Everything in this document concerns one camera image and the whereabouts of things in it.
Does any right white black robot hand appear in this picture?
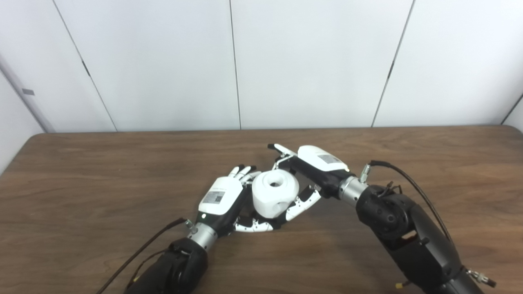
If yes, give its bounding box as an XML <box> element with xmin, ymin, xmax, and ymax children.
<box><xmin>268</xmin><ymin>143</ymin><xmax>351</xmax><ymax>222</ymax></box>

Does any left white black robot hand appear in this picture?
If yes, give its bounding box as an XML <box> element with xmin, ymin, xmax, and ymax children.
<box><xmin>195</xmin><ymin>165</ymin><xmax>286</xmax><ymax>237</ymax></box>

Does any round white piece with holes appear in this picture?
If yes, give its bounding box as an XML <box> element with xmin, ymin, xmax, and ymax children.
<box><xmin>252</xmin><ymin>169</ymin><xmax>300</xmax><ymax>218</ymax></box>

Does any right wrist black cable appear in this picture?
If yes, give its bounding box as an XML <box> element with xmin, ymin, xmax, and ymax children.
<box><xmin>359</xmin><ymin>160</ymin><xmax>453</xmax><ymax>243</ymax></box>

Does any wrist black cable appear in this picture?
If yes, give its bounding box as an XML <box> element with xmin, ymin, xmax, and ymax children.
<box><xmin>95</xmin><ymin>218</ymin><xmax>193</xmax><ymax>294</ymax></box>
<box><xmin>359</xmin><ymin>160</ymin><xmax>453</xmax><ymax>243</ymax></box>

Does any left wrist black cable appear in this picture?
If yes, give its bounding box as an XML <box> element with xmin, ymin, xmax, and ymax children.
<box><xmin>95</xmin><ymin>218</ymin><xmax>193</xmax><ymax>294</ymax></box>

